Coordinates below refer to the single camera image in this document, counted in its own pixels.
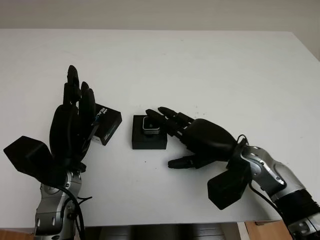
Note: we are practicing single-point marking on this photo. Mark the dark grey robot torso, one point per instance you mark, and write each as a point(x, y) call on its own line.
point(150, 233)

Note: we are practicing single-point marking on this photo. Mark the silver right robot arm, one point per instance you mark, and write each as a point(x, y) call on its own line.
point(275, 170)

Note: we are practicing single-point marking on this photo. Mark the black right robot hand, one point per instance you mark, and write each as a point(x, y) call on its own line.
point(210, 137)

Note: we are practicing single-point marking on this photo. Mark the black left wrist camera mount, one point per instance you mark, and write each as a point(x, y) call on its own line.
point(25, 155)

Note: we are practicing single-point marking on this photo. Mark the white table leg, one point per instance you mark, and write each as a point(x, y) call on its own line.
point(241, 231)

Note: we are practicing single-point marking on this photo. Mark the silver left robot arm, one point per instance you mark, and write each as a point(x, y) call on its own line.
point(52, 212)

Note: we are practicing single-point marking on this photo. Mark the black RealSense box lid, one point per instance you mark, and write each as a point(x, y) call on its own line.
point(110, 120)

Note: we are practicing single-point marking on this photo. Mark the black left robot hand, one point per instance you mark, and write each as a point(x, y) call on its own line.
point(65, 127)

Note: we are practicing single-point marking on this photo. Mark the small silver depth camera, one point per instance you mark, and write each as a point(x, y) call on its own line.
point(151, 128)

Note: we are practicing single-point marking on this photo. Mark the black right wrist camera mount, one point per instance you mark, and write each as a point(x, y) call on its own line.
point(227, 187)

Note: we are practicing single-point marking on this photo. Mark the black camera box base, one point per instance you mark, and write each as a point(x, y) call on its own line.
point(147, 143)

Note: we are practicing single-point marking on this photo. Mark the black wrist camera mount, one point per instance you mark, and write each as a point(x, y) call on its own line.
point(227, 187)
point(25, 155)

